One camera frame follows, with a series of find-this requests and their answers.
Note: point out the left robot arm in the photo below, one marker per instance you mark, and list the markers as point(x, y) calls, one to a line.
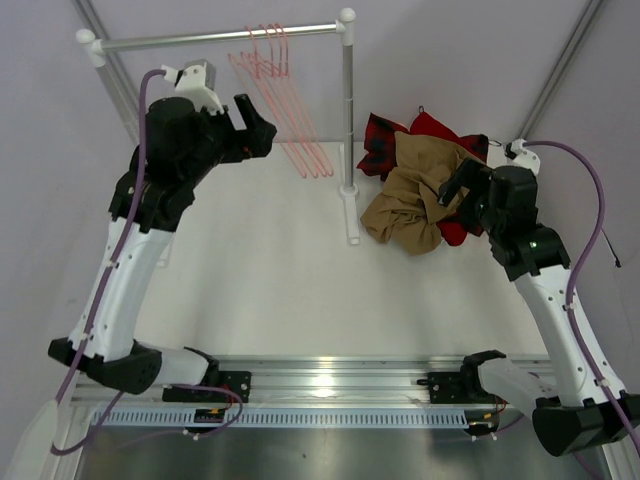
point(182, 145)

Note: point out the red black plaid garment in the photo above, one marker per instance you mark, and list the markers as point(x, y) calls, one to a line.
point(379, 145)

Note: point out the white slotted cable duct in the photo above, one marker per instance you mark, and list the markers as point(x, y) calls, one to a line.
point(191, 417)

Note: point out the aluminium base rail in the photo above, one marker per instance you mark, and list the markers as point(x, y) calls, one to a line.
point(334, 381)

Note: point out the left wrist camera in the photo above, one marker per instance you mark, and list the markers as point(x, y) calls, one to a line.
point(195, 82)

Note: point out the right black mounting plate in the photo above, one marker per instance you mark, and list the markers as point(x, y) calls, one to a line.
point(453, 388)

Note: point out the black mounting plate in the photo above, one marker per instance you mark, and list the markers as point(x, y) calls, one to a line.
point(453, 388)
point(238, 382)

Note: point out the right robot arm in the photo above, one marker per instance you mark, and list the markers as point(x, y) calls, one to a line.
point(589, 405)

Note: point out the silver clothes rack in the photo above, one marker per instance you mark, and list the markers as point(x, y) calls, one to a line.
point(103, 54)

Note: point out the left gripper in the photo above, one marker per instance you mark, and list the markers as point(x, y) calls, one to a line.
point(233, 138)

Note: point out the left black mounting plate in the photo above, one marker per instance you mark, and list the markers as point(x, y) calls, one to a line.
point(238, 382)

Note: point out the tan pleated skirt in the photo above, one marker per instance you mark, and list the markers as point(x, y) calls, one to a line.
point(406, 211)

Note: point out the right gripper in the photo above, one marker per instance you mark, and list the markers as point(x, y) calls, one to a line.
point(475, 188)

